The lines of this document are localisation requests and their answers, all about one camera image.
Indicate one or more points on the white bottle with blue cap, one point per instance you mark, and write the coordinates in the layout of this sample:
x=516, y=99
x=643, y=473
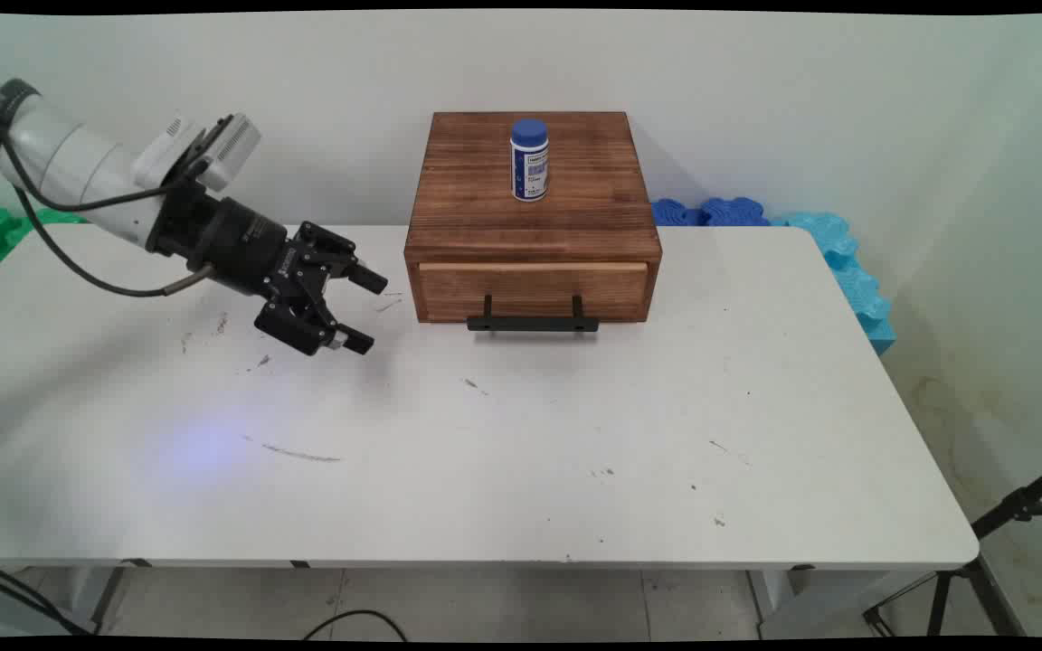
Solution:
x=530, y=172

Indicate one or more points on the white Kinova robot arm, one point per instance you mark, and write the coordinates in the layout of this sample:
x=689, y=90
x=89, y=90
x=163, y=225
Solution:
x=78, y=163

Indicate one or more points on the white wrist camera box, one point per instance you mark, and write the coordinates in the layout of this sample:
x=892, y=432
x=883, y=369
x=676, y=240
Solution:
x=233, y=145

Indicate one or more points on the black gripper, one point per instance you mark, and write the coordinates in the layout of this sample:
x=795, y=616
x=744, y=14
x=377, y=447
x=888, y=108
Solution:
x=236, y=240

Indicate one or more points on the dark blue foam mat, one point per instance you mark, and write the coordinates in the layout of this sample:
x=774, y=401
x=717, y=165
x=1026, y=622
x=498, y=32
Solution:
x=720, y=213

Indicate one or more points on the black tripod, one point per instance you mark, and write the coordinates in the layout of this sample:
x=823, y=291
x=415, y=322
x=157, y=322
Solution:
x=1018, y=506

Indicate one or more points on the dark metal table leg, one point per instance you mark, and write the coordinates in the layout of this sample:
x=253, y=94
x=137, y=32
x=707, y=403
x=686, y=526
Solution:
x=110, y=595
x=763, y=597

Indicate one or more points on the brown wooden drawer cabinet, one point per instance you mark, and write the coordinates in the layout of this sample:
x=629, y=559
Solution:
x=530, y=226

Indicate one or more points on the light blue foam mat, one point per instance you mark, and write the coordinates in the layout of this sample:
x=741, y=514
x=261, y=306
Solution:
x=856, y=280

